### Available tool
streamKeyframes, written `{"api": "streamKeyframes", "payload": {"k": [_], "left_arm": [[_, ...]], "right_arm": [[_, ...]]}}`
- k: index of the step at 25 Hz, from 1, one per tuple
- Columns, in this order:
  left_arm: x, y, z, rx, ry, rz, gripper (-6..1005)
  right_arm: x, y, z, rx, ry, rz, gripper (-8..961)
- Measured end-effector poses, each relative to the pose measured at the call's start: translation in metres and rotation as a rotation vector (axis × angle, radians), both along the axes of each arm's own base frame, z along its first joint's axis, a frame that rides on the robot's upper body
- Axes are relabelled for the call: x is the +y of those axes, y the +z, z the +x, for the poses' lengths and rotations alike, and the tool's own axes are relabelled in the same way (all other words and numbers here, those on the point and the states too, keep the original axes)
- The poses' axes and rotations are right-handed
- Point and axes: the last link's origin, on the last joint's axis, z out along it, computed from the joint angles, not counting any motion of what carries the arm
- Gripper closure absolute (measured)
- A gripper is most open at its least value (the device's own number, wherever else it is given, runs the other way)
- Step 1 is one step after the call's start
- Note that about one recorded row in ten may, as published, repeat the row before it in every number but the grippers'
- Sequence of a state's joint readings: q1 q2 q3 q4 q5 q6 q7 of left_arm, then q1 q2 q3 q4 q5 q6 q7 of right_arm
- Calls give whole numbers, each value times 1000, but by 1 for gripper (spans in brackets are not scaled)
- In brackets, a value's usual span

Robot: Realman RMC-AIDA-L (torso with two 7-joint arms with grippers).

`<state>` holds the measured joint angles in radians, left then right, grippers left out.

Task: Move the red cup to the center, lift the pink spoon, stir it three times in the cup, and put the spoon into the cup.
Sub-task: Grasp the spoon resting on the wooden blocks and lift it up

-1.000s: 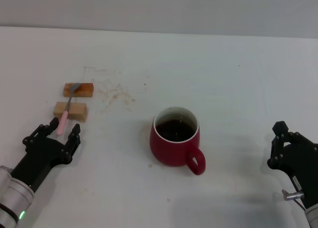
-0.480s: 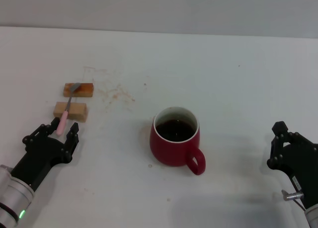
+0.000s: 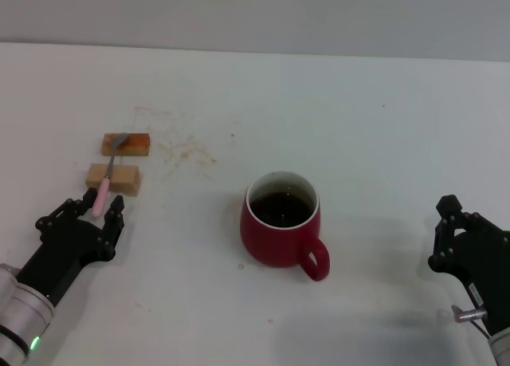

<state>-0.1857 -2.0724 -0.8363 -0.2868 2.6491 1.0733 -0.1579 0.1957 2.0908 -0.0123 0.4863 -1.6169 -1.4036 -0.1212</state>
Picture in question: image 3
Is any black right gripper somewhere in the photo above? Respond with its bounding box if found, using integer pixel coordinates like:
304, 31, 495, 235
428, 195, 510, 337

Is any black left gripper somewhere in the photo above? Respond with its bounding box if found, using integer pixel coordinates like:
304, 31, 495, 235
18, 187, 125, 303

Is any pink handled metal spoon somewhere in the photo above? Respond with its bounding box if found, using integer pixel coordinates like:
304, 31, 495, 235
90, 132, 131, 218

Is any red ceramic coffee cup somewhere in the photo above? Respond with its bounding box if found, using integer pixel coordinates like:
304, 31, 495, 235
239, 170, 331, 282

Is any plain notched wooden block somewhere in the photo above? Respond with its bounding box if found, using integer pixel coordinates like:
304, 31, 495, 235
84, 163, 142, 197

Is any stained wooden block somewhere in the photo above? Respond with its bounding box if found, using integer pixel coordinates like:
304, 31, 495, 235
100, 132, 152, 157

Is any metal plug with cable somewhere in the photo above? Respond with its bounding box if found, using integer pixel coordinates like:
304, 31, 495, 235
451, 305, 492, 339

